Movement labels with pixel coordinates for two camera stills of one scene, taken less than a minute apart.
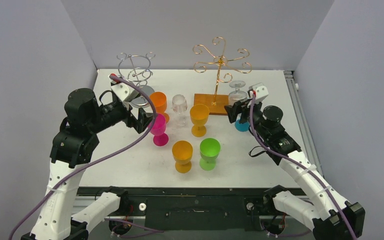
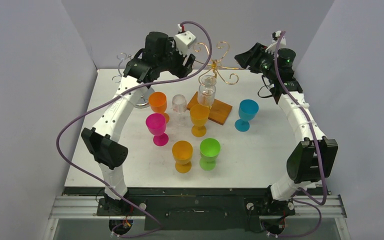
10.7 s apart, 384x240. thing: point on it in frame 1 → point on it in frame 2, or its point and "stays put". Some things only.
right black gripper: (240, 110) → (258, 60)
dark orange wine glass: (160, 101) stays put
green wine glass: (210, 148) stays put
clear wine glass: (237, 95) → (207, 90)
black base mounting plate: (194, 209) stays put
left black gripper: (141, 122) → (180, 71)
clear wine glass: (179, 104) stays put
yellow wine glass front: (182, 151) stays put
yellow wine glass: (199, 114) stays put
